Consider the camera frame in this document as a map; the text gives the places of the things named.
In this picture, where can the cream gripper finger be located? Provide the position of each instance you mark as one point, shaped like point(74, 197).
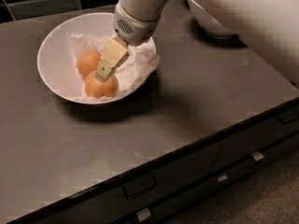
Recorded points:
point(115, 50)

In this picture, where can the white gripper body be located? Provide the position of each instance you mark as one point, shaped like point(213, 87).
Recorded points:
point(135, 29)

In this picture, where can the orange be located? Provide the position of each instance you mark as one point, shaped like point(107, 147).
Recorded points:
point(98, 89)
point(88, 62)

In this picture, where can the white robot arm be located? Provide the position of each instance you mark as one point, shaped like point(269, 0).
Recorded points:
point(269, 27)

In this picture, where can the white paper towel in bowl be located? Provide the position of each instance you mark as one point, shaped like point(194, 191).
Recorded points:
point(131, 74)

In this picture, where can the large white bowl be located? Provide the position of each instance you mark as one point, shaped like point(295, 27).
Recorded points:
point(55, 61)

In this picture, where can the white bowl with strawberries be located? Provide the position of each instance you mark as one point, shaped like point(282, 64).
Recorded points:
point(208, 23)

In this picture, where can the upper black drawer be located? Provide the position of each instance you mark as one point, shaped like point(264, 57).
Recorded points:
point(120, 197)

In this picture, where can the black drawer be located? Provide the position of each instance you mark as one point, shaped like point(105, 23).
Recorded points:
point(243, 194)
point(120, 197)

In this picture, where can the lower black drawer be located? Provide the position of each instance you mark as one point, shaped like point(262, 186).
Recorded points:
point(243, 194)

